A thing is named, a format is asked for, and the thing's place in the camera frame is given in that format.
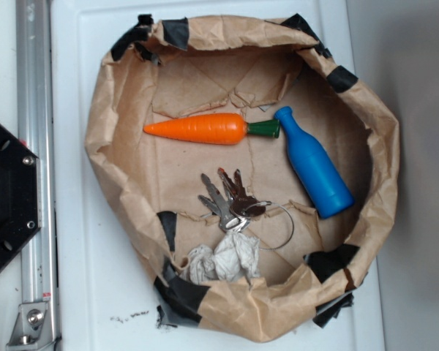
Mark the brown paper bag bin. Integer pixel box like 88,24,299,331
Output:
85,15,399,342

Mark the aluminium rail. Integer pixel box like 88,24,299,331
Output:
16,1,61,350

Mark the white plastic tray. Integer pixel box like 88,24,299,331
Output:
50,1,385,350

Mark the metal corner bracket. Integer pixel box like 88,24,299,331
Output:
6,301,53,350

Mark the white paper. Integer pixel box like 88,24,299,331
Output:
180,230,260,284

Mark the orange toy carrot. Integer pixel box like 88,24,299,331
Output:
143,113,280,146

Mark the wire key ring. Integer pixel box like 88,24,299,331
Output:
241,203,296,251

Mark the blue plastic bottle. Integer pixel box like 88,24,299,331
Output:
274,106,355,219

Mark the bunch of metal keys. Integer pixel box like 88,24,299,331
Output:
198,167,271,233

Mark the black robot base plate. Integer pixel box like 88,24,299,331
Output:
0,124,40,273

